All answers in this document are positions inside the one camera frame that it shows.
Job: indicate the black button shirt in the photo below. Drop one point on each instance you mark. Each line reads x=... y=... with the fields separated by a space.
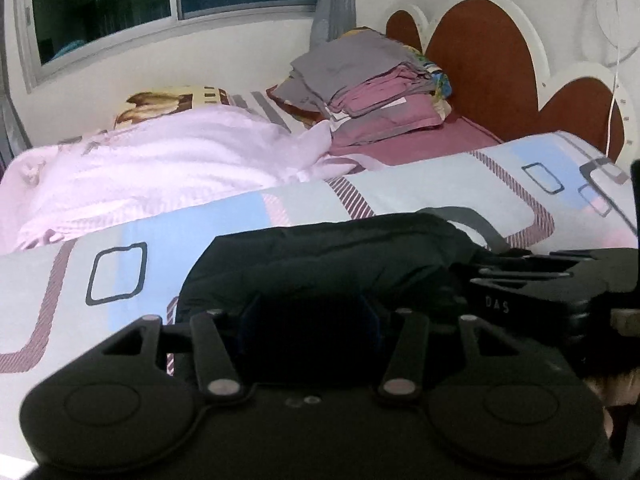
x=339 y=264

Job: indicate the pink folded cloth stack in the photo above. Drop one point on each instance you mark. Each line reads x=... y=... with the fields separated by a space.
x=385 y=106

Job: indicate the red white scalloped headboard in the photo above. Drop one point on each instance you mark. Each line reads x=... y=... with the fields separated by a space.
x=499 y=69

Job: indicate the grey left curtain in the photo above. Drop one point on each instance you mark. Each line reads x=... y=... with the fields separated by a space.
x=13 y=138

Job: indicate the aluminium sliding window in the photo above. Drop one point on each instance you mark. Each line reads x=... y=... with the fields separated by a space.
x=150 y=5

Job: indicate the grey right curtain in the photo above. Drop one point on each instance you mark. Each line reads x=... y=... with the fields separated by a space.
x=332 y=18

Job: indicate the light pink blanket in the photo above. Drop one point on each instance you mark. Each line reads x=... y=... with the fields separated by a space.
x=65 y=191

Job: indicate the person's right hand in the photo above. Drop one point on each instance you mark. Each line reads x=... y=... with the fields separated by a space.
x=613 y=369

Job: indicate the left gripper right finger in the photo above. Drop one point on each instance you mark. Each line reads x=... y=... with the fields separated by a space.
x=406 y=344

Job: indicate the grey curtain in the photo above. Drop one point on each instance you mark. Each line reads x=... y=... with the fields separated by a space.
x=332 y=18
x=13 y=138

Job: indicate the colourful patterned cloth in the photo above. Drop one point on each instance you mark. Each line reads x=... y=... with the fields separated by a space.
x=443 y=89

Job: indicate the yellow brown printed pillow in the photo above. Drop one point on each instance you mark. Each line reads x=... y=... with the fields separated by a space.
x=150 y=104

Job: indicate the grey folded cloth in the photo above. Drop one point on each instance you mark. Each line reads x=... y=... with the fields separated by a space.
x=353 y=72

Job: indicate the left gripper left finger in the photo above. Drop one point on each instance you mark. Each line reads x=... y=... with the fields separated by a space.
x=212 y=364

